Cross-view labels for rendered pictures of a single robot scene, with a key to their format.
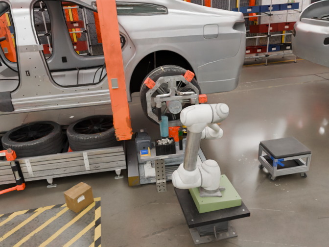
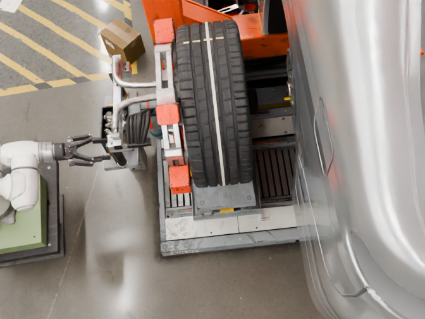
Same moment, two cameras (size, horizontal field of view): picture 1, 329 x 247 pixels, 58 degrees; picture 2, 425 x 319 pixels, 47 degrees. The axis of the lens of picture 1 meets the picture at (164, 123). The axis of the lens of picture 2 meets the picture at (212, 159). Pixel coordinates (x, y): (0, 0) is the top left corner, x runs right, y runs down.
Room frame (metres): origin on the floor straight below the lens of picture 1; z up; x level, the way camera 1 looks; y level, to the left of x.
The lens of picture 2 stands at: (3.18, -1.17, 2.54)
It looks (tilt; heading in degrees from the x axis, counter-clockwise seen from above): 63 degrees down; 98
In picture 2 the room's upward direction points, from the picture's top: 8 degrees counter-clockwise
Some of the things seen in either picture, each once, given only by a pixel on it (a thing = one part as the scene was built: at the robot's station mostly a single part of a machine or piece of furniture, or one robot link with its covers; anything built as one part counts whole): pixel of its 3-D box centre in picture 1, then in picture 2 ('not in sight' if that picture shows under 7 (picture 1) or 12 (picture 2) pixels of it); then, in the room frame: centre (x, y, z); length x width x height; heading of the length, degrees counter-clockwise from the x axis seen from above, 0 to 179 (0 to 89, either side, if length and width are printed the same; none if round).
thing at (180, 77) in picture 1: (172, 102); (174, 109); (2.90, -0.10, 0.85); 0.54 x 0.07 x 0.54; 96
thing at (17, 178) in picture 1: (15, 169); not in sight; (2.67, 1.60, 0.30); 0.09 x 0.05 x 0.50; 96
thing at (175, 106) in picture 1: (174, 104); (156, 111); (2.83, -0.11, 0.85); 0.21 x 0.14 x 0.14; 6
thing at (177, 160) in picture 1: (170, 153); (222, 171); (3.06, -0.05, 0.13); 0.50 x 0.36 x 0.10; 96
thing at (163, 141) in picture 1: (164, 145); (117, 128); (2.57, 0.01, 0.51); 0.20 x 0.14 x 0.13; 95
